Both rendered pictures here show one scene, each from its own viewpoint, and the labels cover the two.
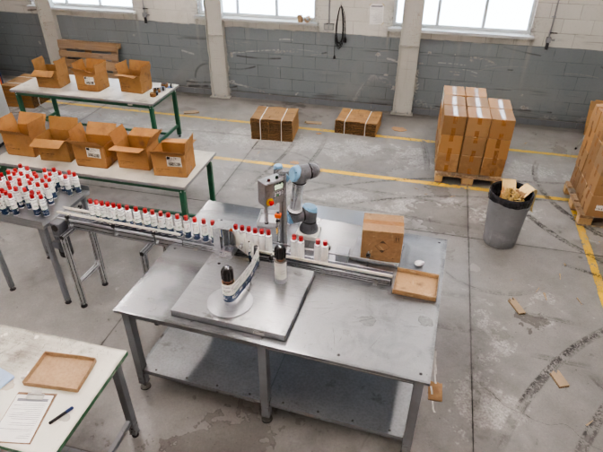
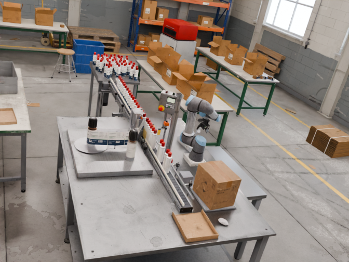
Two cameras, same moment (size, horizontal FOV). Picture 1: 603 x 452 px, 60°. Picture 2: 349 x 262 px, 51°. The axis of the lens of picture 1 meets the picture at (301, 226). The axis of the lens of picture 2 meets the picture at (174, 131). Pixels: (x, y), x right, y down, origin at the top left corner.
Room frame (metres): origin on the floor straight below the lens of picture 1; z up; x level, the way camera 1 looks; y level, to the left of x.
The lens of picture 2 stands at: (1.10, -2.27, 2.65)
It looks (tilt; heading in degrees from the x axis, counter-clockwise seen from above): 25 degrees down; 48
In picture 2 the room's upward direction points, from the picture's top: 12 degrees clockwise
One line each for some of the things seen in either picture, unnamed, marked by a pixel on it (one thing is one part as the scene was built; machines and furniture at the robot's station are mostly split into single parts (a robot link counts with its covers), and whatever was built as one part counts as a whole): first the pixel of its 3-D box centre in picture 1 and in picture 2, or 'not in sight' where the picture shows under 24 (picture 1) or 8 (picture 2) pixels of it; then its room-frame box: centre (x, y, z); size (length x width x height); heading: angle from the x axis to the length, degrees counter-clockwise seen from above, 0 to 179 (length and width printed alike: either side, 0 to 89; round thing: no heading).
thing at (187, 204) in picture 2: (283, 257); (155, 155); (3.12, 0.14, 0.86); 1.65 x 0.08 x 0.04; 73
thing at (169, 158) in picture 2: (325, 252); (168, 162); (3.02, -0.17, 0.98); 0.05 x 0.05 x 0.20
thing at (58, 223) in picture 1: (61, 239); (103, 93); (3.57, 2.03, 0.71); 0.15 x 0.12 x 0.34; 163
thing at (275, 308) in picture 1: (245, 291); (107, 150); (2.73, 0.39, 0.86); 0.80 x 0.67 x 0.05; 73
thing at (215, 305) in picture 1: (230, 301); (90, 145); (2.59, 0.48, 0.89); 0.31 x 0.31 x 0.01
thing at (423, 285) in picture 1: (415, 283); (194, 224); (2.83, -0.82, 0.85); 0.30 x 0.26 x 0.04; 73
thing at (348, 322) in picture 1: (295, 273); (148, 166); (2.99, 0.05, 0.82); 2.10 x 1.50 x 0.02; 73
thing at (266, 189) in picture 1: (271, 190); (169, 102); (3.23, 0.22, 1.38); 0.17 x 0.10 x 0.19; 128
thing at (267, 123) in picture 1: (275, 123); (331, 140); (7.36, 0.40, 0.16); 0.65 x 0.54 x 0.32; 80
